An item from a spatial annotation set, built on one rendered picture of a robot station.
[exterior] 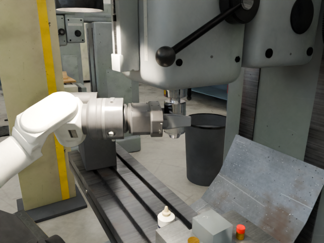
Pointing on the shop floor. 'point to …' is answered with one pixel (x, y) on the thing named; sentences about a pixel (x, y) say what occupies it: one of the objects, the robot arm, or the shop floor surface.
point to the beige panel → (26, 205)
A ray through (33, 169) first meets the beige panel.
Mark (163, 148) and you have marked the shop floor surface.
